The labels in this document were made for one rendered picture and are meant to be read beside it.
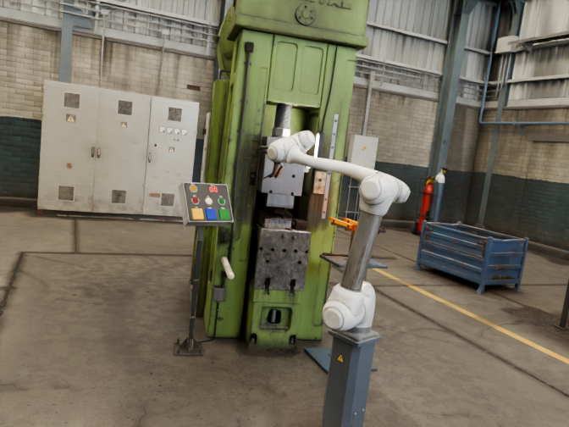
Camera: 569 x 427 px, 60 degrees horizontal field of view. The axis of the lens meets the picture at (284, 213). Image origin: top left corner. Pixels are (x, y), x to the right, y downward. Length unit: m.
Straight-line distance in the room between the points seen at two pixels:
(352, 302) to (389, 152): 9.01
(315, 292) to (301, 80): 1.63
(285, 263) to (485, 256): 3.54
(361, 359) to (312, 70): 2.14
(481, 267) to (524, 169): 5.35
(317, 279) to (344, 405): 1.47
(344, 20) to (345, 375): 2.48
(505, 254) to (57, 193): 6.64
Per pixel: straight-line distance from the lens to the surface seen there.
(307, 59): 3.78
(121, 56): 9.25
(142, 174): 8.61
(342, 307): 2.29
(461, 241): 6.86
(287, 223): 3.60
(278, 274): 3.62
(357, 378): 2.62
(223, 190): 3.44
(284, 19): 3.74
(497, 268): 6.82
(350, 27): 3.87
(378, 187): 2.16
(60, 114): 8.51
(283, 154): 2.44
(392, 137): 11.20
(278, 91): 3.69
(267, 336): 3.77
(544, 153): 11.51
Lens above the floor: 1.50
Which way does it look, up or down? 8 degrees down
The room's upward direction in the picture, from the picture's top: 7 degrees clockwise
